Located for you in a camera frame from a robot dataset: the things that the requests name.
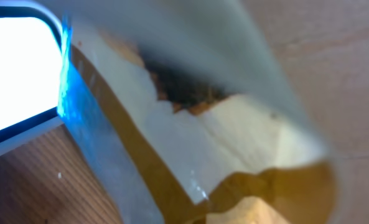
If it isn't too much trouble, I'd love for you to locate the brown snack pouch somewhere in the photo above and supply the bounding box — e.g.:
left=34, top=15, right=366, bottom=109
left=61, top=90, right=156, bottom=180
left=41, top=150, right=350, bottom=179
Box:
left=44, top=1, right=338, bottom=223

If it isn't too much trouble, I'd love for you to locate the white barcode scanner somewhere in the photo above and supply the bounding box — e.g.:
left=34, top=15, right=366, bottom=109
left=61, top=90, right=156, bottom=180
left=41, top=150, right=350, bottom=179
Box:
left=0, top=1, right=62, bottom=157

